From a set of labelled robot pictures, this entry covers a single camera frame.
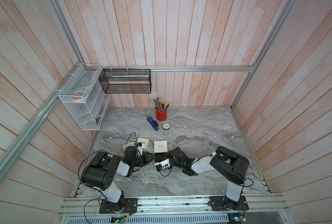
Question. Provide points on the small cream jewelry box front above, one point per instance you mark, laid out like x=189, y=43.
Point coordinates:
x=129, y=144

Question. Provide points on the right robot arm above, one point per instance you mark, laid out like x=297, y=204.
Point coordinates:
x=228, y=163

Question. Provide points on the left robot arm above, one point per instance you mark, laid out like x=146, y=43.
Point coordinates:
x=100, y=172

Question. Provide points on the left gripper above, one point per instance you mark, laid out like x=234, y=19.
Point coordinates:
x=146, y=158

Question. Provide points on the large cream jewelry box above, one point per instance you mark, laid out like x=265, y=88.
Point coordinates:
x=160, y=146

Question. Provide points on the white wire wall shelf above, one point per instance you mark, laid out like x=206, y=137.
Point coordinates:
x=88, y=114

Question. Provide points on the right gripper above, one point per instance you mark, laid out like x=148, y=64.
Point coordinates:
x=170, y=154

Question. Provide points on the tape roll on shelf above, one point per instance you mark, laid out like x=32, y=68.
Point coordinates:
x=79, y=95

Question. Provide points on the green sticker roll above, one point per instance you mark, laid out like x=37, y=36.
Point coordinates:
x=166, y=126

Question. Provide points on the black mesh wall basket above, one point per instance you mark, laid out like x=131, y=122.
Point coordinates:
x=126, y=81

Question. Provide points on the blue stapler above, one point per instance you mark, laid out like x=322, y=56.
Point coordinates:
x=153, y=123

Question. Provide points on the aluminium front rail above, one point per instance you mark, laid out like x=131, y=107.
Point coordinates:
x=162, y=205

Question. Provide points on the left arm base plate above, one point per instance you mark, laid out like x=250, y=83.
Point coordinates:
x=125, y=205

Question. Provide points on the red pen holder cup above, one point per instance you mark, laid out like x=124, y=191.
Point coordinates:
x=160, y=114

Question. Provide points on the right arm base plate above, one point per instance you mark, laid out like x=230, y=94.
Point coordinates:
x=222, y=203

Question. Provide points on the pens in cup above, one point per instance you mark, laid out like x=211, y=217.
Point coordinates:
x=159, y=106

